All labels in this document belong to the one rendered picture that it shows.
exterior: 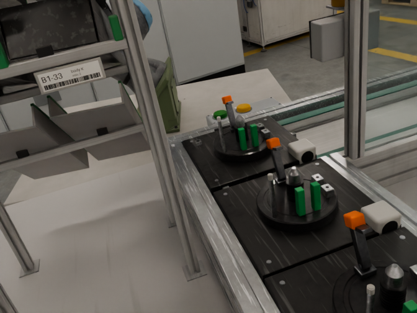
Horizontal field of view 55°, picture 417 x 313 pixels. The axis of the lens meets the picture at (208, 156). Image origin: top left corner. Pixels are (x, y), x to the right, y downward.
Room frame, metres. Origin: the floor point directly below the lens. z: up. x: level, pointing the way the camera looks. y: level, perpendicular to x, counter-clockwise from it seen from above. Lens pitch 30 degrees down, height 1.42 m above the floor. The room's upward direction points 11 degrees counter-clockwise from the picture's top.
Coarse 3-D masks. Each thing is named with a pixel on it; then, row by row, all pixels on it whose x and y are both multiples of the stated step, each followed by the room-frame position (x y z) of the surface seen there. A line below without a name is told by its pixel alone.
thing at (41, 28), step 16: (48, 0) 0.61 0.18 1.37; (64, 0) 0.61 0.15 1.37; (80, 0) 0.60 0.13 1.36; (0, 16) 0.60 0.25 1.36; (16, 16) 0.60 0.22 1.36; (32, 16) 0.60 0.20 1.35; (48, 16) 0.60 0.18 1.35; (64, 16) 0.60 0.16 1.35; (80, 16) 0.59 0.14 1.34; (96, 16) 0.61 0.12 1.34; (16, 32) 0.59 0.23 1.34; (32, 32) 0.59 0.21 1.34; (48, 32) 0.59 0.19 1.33; (64, 32) 0.59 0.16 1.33; (80, 32) 0.59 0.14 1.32; (96, 32) 0.58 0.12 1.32; (16, 48) 0.58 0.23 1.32; (32, 48) 0.58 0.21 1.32; (64, 48) 0.58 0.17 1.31; (64, 64) 0.65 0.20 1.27; (112, 64) 0.72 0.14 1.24
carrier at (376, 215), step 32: (320, 160) 0.69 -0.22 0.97; (224, 192) 0.64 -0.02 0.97; (256, 192) 0.62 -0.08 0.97; (288, 192) 0.55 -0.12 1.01; (320, 192) 0.56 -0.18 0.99; (352, 192) 0.56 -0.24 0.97; (256, 224) 0.53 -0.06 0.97; (288, 224) 0.49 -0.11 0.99; (320, 224) 0.49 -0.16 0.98; (384, 224) 0.46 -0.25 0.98; (256, 256) 0.45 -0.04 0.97; (288, 256) 0.44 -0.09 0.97; (320, 256) 0.43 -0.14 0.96
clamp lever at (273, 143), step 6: (270, 138) 0.64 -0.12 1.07; (276, 138) 0.63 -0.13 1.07; (270, 144) 0.62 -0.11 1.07; (276, 144) 0.62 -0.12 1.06; (276, 150) 0.60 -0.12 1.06; (276, 156) 0.62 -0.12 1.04; (276, 162) 0.61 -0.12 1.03; (282, 162) 0.61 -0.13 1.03; (276, 168) 0.61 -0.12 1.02; (282, 168) 0.61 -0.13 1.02; (282, 174) 0.61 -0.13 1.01
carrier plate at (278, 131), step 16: (272, 128) 0.87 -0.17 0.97; (192, 144) 0.87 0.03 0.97; (208, 144) 0.85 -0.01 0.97; (288, 144) 0.78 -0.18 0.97; (192, 160) 0.81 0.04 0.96; (208, 160) 0.78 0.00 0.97; (256, 160) 0.74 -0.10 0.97; (272, 160) 0.72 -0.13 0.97; (288, 160) 0.71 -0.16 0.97; (208, 176) 0.71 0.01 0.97; (224, 176) 0.70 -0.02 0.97; (240, 176) 0.69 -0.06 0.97; (256, 176) 0.69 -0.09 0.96
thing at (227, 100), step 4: (224, 96) 0.88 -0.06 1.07; (228, 96) 0.87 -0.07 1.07; (224, 100) 0.87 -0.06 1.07; (228, 100) 0.87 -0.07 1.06; (228, 104) 0.85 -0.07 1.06; (228, 108) 0.87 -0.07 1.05; (232, 108) 0.87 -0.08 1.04; (228, 112) 0.86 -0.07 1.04; (232, 112) 0.86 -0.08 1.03; (228, 116) 0.86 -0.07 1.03; (232, 116) 0.86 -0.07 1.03; (232, 120) 0.86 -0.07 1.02; (232, 124) 0.85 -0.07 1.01
